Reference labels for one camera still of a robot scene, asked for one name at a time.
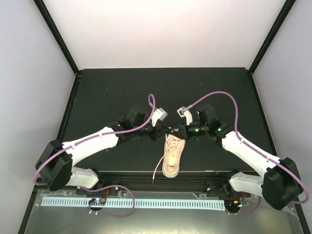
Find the black frame post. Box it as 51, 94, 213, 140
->
248, 0, 296, 75
33, 0, 80, 76

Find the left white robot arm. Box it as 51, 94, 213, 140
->
35, 105, 169, 195

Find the beige knit sneaker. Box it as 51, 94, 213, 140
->
162, 135, 186, 178

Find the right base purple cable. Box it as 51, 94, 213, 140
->
224, 199, 263, 217

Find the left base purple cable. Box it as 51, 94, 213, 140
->
81, 184, 136, 217

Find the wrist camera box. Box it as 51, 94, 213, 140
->
151, 108, 168, 127
177, 106, 193, 125

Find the right small circuit board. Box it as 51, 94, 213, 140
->
224, 200, 250, 208

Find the small circuit board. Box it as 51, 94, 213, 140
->
88, 198, 106, 206
224, 200, 250, 208

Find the left small circuit board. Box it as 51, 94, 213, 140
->
88, 198, 106, 206

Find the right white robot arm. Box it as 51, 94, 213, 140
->
173, 104, 307, 210

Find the right black frame post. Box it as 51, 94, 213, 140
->
248, 0, 296, 75

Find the black aluminium front rail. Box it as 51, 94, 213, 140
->
91, 171, 243, 199

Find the left black frame post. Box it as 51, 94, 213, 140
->
33, 0, 80, 76

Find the white shoelace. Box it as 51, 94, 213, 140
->
151, 133, 181, 185

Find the light blue slotted cable duct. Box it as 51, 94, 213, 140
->
41, 197, 225, 211

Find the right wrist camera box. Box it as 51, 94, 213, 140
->
177, 106, 193, 125

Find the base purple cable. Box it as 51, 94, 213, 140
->
81, 184, 136, 217
224, 199, 263, 217

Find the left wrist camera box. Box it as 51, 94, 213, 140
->
151, 108, 168, 127

